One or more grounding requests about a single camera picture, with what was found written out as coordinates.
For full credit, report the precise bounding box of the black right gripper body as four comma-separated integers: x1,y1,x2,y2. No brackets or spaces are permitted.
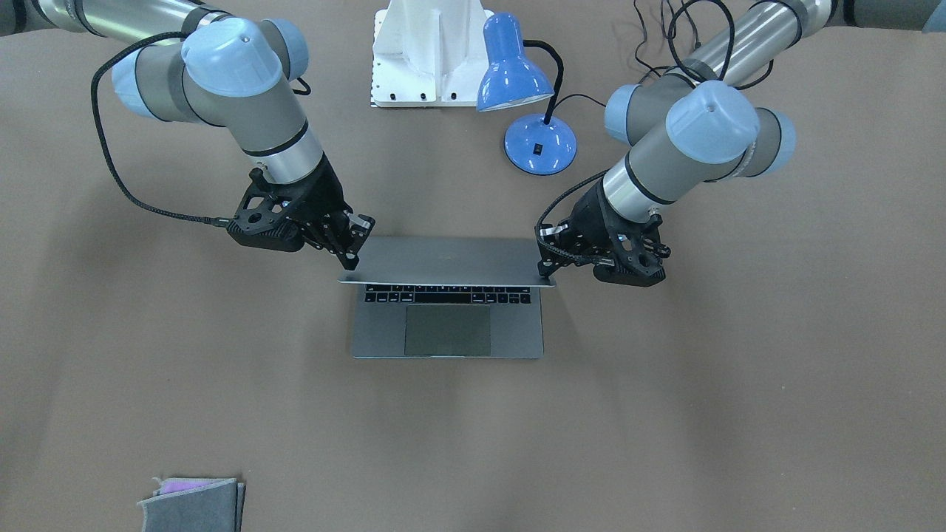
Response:
273,156,352,245

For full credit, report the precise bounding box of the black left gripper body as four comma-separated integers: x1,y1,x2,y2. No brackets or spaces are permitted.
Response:
555,180,628,265

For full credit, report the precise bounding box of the grey laptop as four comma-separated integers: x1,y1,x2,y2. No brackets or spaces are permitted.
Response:
340,236,554,360

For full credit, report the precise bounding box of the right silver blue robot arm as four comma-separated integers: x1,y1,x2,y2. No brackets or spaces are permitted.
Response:
2,1,375,270

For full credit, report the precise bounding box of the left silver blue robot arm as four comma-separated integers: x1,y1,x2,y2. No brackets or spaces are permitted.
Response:
535,1,944,287

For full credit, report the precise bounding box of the blue desk lamp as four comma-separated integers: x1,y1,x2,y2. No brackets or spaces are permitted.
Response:
476,11,577,176

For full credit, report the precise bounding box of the grey felt pouch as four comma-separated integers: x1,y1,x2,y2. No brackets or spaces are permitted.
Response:
137,477,245,531

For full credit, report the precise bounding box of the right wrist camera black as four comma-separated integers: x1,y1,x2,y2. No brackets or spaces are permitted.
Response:
224,168,304,253

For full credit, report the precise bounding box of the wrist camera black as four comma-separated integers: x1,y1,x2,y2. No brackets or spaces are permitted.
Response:
593,212,671,287
224,168,304,253

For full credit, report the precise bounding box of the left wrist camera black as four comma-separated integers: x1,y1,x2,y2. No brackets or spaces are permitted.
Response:
593,212,671,287

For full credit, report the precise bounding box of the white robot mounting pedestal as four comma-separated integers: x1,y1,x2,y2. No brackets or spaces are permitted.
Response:
370,1,493,109

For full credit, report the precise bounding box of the black braided camera cable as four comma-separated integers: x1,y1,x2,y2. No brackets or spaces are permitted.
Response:
90,31,234,225

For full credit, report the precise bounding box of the black cable on table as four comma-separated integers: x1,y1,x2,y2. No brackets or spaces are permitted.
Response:
633,0,777,92

